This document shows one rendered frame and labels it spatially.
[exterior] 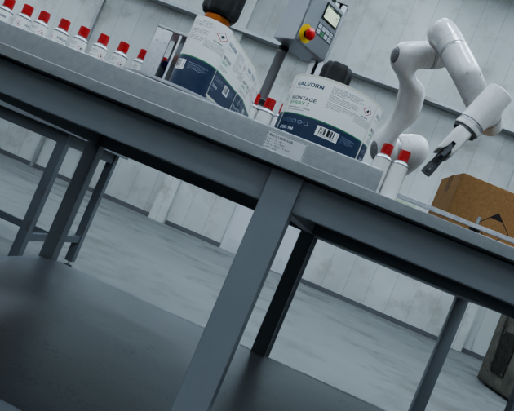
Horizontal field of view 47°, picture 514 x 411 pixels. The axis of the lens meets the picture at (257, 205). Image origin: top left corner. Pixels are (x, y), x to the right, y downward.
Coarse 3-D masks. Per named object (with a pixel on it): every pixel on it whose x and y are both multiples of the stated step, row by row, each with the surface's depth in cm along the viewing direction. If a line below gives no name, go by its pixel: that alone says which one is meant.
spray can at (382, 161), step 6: (384, 144) 180; (390, 144) 179; (384, 150) 180; (390, 150) 180; (378, 156) 179; (384, 156) 179; (390, 156) 180; (378, 162) 179; (384, 162) 178; (390, 162) 180; (384, 168) 179; (384, 174) 179; (378, 186) 179; (378, 192) 180
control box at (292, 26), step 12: (300, 0) 190; (312, 0) 187; (324, 0) 190; (288, 12) 192; (300, 12) 188; (312, 12) 188; (288, 24) 190; (300, 24) 187; (312, 24) 190; (324, 24) 193; (276, 36) 192; (288, 36) 188; (300, 36) 187; (300, 48) 192; (312, 48) 193; (324, 48) 196
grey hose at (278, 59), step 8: (280, 48) 196; (288, 48) 197; (280, 56) 196; (272, 64) 197; (280, 64) 197; (272, 72) 196; (264, 80) 197; (272, 80) 196; (264, 88) 196; (264, 96) 196
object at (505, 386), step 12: (504, 324) 672; (504, 336) 662; (492, 348) 680; (504, 348) 652; (492, 360) 665; (504, 360) 641; (480, 372) 685; (492, 372) 659; (504, 372) 632; (492, 384) 648; (504, 384) 624; (504, 396) 618
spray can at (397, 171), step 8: (400, 152) 180; (408, 152) 179; (400, 160) 179; (408, 160) 180; (392, 168) 179; (400, 168) 178; (408, 168) 179; (392, 176) 178; (400, 176) 178; (384, 184) 179; (392, 184) 178; (400, 184) 178; (384, 192) 178; (392, 192) 178
